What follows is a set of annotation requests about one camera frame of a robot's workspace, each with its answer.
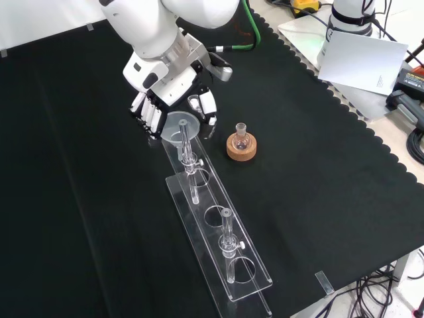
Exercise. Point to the grey and black tool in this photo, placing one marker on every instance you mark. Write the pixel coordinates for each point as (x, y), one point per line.
(397, 99)

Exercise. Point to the grey table leg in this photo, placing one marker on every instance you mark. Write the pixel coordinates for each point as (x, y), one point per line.
(403, 266)

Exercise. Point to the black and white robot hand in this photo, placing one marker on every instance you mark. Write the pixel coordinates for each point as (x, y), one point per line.
(172, 89)

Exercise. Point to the pale board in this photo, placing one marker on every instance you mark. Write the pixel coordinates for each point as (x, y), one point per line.
(298, 30)

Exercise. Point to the yellow stop button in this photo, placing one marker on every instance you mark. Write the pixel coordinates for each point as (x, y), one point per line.
(306, 5)

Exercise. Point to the black tripod leg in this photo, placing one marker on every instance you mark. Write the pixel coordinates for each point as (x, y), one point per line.
(415, 53)

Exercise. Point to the translucent plastic funnel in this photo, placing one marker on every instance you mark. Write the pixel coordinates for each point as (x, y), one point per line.
(174, 132)

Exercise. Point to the small round-bottom glass flask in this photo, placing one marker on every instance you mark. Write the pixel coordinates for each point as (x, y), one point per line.
(240, 140)

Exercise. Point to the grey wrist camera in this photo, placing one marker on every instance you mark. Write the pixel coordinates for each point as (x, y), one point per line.
(222, 71)

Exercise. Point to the white card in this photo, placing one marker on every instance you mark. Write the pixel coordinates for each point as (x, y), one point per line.
(361, 63)

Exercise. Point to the clear acrylic funnel stand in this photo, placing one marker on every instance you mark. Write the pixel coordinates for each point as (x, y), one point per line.
(212, 198)

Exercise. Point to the black cloth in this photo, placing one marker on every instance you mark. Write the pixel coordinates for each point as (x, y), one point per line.
(99, 165)

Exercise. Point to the black power unit orange label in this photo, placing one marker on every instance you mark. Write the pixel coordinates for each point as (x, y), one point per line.
(410, 81)

